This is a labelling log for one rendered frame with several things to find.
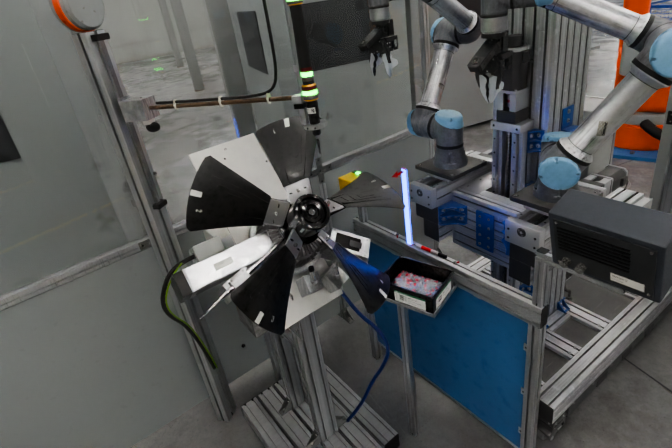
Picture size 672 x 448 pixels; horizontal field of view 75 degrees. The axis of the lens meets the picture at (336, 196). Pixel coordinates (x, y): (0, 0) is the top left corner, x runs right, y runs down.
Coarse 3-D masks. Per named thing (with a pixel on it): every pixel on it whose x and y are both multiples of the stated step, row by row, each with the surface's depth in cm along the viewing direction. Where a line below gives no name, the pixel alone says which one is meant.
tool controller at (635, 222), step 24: (576, 192) 113; (552, 216) 111; (576, 216) 107; (600, 216) 104; (624, 216) 102; (648, 216) 100; (552, 240) 116; (576, 240) 109; (600, 240) 104; (624, 240) 99; (648, 240) 95; (576, 264) 115; (600, 264) 108; (624, 264) 102; (648, 264) 97; (624, 288) 108; (648, 288) 102
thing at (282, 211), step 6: (270, 204) 132; (276, 204) 132; (282, 204) 133; (288, 204) 133; (270, 210) 133; (276, 210) 133; (282, 210) 134; (270, 216) 134; (276, 216) 134; (282, 216) 135; (264, 222) 134; (270, 222) 135; (276, 222) 135; (282, 222) 136
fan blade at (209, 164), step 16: (208, 160) 125; (208, 176) 125; (224, 176) 126; (240, 176) 127; (208, 192) 126; (224, 192) 127; (240, 192) 128; (256, 192) 129; (192, 208) 126; (208, 208) 127; (224, 208) 128; (240, 208) 130; (256, 208) 131; (192, 224) 127; (208, 224) 128; (224, 224) 130; (240, 224) 132; (256, 224) 134
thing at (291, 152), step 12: (300, 120) 145; (264, 132) 147; (288, 132) 145; (300, 132) 144; (264, 144) 146; (276, 144) 145; (288, 144) 143; (300, 144) 142; (312, 144) 142; (276, 156) 144; (288, 156) 142; (300, 156) 141; (312, 156) 140; (276, 168) 144; (288, 168) 142; (300, 168) 140; (288, 180) 141
